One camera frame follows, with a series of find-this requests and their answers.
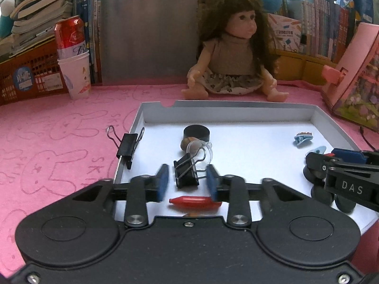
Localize large black binder clip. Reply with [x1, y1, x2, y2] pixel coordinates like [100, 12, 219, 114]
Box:
[173, 146, 208, 189]

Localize small black binder clip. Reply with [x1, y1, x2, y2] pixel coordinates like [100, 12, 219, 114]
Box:
[107, 126, 145, 170]

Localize white paper cup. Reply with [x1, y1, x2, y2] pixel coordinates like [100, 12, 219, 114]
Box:
[57, 50, 92, 100]

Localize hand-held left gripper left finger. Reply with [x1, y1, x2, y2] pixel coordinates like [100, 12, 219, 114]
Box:
[53, 164, 169, 228]

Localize blue upright booklets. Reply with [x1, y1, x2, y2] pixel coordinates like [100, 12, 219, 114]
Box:
[74, 0, 103, 85]

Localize black cable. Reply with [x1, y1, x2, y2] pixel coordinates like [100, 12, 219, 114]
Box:
[359, 126, 379, 151]

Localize row of upright books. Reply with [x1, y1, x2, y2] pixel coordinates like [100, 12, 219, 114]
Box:
[195, 0, 379, 64]

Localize bear hair clip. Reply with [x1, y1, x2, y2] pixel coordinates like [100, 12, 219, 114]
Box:
[294, 132, 314, 147]

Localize black round lid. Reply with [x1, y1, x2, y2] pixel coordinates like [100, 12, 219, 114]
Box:
[334, 194, 357, 213]
[310, 182, 336, 205]
[302, 166, 320, 182]
[183, 125, 211, 142]

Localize pink triangular toy bag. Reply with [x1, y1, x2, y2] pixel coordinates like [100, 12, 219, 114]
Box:
[320, 22, 379, 132]

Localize white cardboard box tray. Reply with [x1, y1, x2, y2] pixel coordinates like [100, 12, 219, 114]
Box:
[113, 101, 374, 234]

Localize blue plush toy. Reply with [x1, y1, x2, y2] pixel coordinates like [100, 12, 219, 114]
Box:
[0, 0, 15, 39]

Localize colourful printed carton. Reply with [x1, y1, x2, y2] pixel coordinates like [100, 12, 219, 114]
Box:
[266, 13, 302, 55]

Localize light brown nut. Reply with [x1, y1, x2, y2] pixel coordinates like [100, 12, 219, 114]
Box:
[186, 141, 203, 156]

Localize pink bunny-print cloth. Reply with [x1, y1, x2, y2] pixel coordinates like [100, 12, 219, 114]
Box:
[0, 78, 379, 273]

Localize long-haired baby doll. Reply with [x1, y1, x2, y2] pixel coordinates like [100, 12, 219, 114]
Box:
[181, 0, 289, 102]

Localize stack of lying books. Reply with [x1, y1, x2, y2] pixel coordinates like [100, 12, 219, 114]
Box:
[10, 0, 77, 55]

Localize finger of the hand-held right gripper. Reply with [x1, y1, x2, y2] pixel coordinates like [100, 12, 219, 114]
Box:
[306, 152, 379, 181]
[332, 149, 379, 164]

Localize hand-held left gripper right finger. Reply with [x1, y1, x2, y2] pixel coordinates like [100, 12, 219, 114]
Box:
[206, 165, 325, 228]

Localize yellow wooden shelf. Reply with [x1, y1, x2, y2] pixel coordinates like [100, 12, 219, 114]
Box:
[274, 49, 338, 86]

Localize clear plastic hook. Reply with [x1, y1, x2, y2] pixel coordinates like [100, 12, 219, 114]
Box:
[194, 142, 214, 172]

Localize red hair clip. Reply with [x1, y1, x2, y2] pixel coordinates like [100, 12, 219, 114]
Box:
[169, 195, 222, 212]

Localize red drink can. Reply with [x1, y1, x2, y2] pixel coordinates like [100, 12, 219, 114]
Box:
[54, 15, 87, 58]

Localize orange plastic basket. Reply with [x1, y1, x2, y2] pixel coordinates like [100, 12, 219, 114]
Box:
[0, 40, 70, 106]

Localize grey translucent storage box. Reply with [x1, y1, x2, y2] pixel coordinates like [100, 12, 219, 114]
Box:
[99, 0, 199, 86]

